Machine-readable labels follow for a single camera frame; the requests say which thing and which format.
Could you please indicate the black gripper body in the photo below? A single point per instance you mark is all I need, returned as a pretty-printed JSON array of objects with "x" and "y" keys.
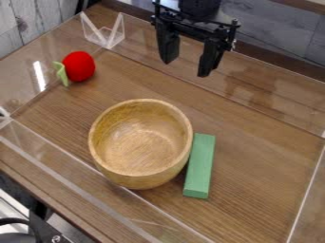
[{"x": 199, "y": 17}]

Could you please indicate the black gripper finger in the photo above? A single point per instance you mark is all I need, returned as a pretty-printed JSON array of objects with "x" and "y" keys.
[
  {"x": 214, "y": 47},
  {"x": 168, "y": 41}
]

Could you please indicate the red felt fruit green leaf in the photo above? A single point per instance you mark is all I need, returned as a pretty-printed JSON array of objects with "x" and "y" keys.
[{"x": 75, "y": 68}]

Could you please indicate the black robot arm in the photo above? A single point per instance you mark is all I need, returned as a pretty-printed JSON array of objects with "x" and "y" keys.
[{"x": 199, "y": 20}]

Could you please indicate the wooden bowl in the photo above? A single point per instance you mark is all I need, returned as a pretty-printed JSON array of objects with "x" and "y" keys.
[{"x": 139, "y": 142}]

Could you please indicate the green rectangular block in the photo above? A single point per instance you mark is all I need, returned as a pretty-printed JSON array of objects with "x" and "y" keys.
[{"x": 199, "y": 166}]

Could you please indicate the clear acrylic tray wall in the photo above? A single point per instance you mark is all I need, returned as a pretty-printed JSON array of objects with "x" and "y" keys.
[{"x": 263, "y": 111}]

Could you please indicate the black stand with cable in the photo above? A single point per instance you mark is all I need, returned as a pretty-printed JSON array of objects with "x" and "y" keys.
[{"x": 23, "y": 216}]

